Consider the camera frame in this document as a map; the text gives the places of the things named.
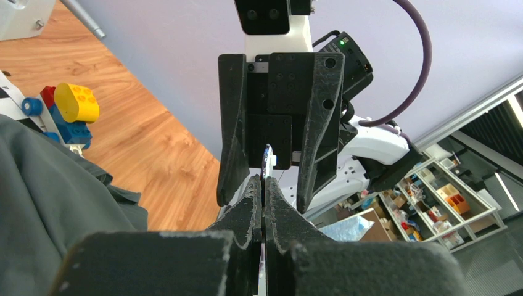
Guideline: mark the background storage shelf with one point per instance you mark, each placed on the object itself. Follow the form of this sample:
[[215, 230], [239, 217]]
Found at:
[[431, 204]]

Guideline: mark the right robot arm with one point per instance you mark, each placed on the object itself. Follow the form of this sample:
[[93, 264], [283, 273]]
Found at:
[[368, 157]]

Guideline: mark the black white checkerboard mat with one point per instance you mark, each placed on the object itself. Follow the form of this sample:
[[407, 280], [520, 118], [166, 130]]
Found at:
[[11, 99]]

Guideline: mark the white wedge stand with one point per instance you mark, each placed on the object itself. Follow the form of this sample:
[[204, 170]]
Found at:
[[25, 18]]

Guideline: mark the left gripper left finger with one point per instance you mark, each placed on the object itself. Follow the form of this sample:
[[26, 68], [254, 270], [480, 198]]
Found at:
[[220, 260]]

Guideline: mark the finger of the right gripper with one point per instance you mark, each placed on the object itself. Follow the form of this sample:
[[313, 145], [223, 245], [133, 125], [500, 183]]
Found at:
[[318, 160], [234, 165]]

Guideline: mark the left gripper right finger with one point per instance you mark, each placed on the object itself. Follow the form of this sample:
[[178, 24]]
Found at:
[[301, 260]]

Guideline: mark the blue starry night brooch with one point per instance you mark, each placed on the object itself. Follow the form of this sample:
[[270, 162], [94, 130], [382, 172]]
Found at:
[[269, 161]]

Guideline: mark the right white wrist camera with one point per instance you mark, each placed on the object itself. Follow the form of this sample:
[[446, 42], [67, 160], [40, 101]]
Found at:
[[275, 26]]

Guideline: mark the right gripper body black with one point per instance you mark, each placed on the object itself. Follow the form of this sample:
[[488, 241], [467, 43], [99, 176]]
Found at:
[[278, 92]]

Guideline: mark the grey t-shirt garment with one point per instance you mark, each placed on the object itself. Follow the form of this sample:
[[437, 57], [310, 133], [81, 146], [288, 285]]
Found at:
[[51, 198]]

